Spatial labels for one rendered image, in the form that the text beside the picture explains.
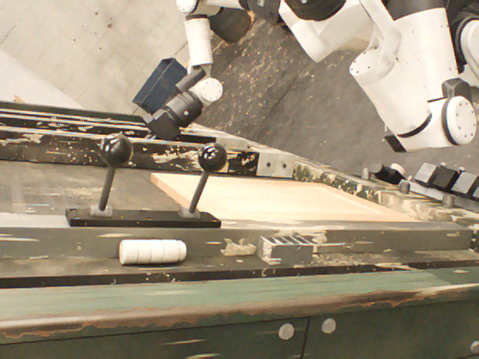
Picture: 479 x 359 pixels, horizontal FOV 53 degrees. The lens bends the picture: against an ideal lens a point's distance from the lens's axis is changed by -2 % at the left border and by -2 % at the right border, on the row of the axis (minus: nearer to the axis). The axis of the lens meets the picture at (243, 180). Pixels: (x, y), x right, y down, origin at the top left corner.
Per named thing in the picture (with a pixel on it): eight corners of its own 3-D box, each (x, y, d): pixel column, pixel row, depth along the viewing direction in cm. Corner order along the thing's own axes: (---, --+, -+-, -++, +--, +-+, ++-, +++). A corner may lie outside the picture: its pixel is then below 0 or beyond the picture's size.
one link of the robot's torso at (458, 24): (451, 22, 126) (421, 7, 121) (496, 19, 115) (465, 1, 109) (437, 70, 128) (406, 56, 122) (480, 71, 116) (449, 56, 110)
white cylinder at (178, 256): (122, 267, 58) (185, 266, 61) (125, 244, 57) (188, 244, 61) (117, 259, 60) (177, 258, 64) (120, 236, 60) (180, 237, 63)
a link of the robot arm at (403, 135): (340, 94, 76) (400, 173, 84) (395, 79, 68) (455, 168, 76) (363, 51, 80) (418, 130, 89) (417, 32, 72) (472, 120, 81)
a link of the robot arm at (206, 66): (211, 101, 151) (205, 57, 149) (220, 100, 142) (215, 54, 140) (191, 103, 148) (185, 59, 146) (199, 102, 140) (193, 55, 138)
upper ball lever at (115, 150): (115, 231, 61) (138, 149, 54) (85, 231, 60) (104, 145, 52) (111, 209, 64) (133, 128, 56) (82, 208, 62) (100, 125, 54)
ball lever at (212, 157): (203, 231, 67) (235, 156, 59) (176, 231, 65) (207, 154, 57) (196, 211, 70) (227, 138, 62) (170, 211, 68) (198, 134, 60)
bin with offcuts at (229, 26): (263, 11, 520) (221, -33, 489) (235, 49, 517) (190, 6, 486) (243, 14, 565) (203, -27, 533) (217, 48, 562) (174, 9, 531)
